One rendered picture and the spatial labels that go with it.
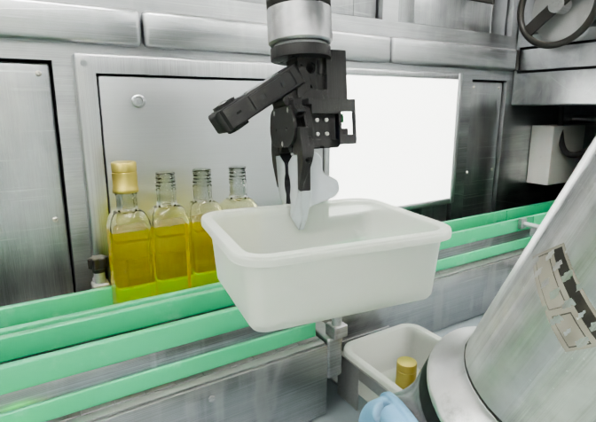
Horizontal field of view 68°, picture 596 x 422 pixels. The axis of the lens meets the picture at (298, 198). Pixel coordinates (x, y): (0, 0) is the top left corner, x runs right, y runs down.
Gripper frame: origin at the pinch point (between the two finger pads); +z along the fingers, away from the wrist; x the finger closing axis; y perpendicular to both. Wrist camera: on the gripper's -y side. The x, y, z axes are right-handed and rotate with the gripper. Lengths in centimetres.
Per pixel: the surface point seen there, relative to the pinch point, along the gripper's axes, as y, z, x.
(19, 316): -32.5, 13.1, 23.6
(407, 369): 23.3, 28.9, 8.9
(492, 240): 64, 15, 27
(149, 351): -16.9, 16.0, 8.6
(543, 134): 104, -10, 44
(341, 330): 11.3, 19.7, 9.5
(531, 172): 104, 2, 48
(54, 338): -27.6, 14.0, 14.7
